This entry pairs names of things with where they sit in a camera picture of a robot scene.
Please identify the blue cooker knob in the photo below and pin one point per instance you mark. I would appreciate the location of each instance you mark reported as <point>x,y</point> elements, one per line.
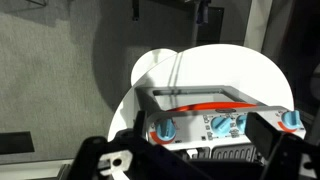
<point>291,120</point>
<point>220,126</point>
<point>165,130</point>
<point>242,122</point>

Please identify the white round pedestal table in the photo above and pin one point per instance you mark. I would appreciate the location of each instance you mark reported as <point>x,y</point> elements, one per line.
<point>216,66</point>

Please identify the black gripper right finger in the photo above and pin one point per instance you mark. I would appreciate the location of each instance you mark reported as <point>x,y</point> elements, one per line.
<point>263,133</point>

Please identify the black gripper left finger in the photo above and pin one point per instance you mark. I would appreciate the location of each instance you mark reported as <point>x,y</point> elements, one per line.
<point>140,123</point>

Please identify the grey toy cooker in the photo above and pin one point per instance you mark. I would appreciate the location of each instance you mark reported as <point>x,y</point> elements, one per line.
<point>193,128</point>

